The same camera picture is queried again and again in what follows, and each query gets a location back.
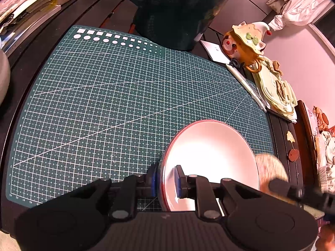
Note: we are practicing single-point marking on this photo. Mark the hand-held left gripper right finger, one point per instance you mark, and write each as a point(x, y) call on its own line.
point(179, 180)

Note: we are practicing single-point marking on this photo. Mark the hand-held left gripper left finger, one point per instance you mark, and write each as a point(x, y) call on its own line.
point(154, 180)

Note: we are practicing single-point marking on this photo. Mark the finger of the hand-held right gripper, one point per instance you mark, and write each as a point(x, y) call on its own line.
point(280, 185)

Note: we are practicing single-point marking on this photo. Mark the white oval sponge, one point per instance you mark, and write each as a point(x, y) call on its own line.
point(272, 167)

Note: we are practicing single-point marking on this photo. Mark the white ceramic bowl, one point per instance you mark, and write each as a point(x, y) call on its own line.
point(209, 146)

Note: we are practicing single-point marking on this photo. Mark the yellow ginkgo leaf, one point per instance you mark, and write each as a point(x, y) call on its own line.
point(290, 136)

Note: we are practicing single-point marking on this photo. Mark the brown wooden cabinet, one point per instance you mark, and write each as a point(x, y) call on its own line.
point(305, 136)

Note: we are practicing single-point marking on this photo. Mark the white crumpled cloth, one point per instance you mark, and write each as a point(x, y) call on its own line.
point(327, 149)

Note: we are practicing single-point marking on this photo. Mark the orange plush toy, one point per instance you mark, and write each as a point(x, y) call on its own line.
point(321, 117)

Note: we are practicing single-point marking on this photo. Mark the clear pen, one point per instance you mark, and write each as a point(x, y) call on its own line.
point(259, 94)

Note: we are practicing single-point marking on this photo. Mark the tan folded fabric scrap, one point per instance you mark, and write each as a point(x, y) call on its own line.
point(281, 88)

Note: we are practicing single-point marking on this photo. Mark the green cutting mat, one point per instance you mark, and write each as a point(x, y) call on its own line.
point(104, 96)

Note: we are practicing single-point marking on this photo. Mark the stack of pale green lids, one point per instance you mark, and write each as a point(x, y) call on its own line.
point(264, 89)

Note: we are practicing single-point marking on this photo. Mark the small pale green container lid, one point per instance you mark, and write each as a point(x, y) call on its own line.
point(274, 83)

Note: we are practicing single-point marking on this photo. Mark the white pen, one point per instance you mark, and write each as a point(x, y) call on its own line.
point(243, 82)

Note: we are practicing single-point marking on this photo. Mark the beige crumpled fabric scrap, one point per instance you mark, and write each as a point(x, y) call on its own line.
point(276, 67)

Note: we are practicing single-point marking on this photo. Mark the black binder clip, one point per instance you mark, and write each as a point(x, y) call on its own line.
point(235, 63)

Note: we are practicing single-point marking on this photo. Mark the white paper card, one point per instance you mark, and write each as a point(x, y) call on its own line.
point(214, 51)

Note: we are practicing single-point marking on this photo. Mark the orange bear ceramic mug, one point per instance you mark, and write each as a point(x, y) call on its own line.
point(231, 45)

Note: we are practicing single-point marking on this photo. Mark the dark green kettle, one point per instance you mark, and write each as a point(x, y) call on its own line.
point(178, 13)

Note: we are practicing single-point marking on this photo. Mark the grey refrigerator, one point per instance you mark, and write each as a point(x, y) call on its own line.
point(243, 13)

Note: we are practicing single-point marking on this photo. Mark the white hanging clothes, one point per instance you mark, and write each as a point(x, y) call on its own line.
point(301, 7)

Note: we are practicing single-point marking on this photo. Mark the stack of books and papers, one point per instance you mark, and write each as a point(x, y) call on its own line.
point(26, 18)

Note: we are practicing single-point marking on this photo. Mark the clear plastic pouch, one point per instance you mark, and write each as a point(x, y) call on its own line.
point(9, 1)

